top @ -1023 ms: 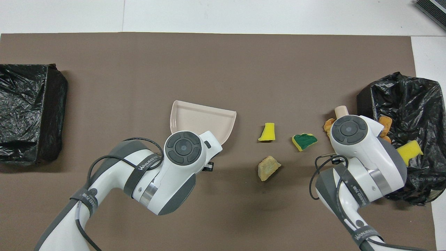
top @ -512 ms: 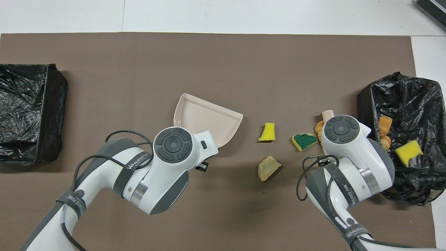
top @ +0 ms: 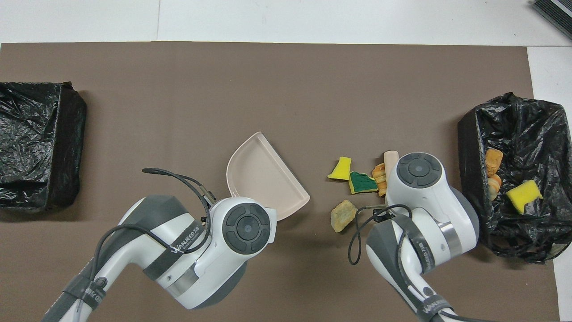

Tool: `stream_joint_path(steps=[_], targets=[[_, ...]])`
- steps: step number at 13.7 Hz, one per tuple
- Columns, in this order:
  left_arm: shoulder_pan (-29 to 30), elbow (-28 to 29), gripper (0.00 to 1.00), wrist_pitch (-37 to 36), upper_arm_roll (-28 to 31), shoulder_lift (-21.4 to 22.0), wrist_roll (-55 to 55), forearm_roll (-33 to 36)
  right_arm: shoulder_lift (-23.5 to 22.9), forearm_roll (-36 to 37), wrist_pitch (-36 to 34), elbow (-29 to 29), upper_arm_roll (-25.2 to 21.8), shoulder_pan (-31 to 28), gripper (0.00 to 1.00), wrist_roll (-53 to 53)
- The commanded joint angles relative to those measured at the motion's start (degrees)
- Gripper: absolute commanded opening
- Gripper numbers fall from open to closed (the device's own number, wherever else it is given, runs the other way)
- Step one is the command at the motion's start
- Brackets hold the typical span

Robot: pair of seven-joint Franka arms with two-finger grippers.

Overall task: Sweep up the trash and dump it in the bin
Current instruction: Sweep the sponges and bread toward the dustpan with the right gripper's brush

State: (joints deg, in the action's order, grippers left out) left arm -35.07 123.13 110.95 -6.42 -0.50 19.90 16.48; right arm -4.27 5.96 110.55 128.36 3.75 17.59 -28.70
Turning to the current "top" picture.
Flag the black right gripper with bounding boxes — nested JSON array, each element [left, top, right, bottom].
[[370, 208, 397, 223]]

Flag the orange striped croissant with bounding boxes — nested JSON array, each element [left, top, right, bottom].
[[371, 163, 388, 197]]

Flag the green and yellow sponge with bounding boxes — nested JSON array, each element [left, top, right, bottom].
[[349, 171, 379, 195]]

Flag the pale flaky bread piece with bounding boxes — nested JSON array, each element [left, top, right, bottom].
[[488, 174, 502, 201], [330, 200, 358, 233]]

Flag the beige hand brush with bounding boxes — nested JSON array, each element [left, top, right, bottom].
[[383, 151, 400, 178]]

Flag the yellow sponge wedge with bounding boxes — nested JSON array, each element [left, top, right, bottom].
[[327, 157, 353, 181]]

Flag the brown bread roll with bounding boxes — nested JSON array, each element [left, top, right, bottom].
[[485, 149, 504, 178]]

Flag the beige plastic dustpan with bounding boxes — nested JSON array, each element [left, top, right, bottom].
[[226, 131, 311, 221]]

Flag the notched yellow sponge piece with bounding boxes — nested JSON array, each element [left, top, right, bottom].
[[505, 180, 544, 215]]

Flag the black bag lined bin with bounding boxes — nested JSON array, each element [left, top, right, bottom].
[[0, 81, 88, 213], [457, 92, 572, 264]]

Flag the brown paper table mat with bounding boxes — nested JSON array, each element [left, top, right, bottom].
[[0, 42, 561, 322]]

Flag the grey vented device box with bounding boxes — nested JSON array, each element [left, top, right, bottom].
[[530, 0, 572, 42]]

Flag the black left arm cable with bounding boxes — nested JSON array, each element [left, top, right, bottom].
[[74, 168, 213, 314]]

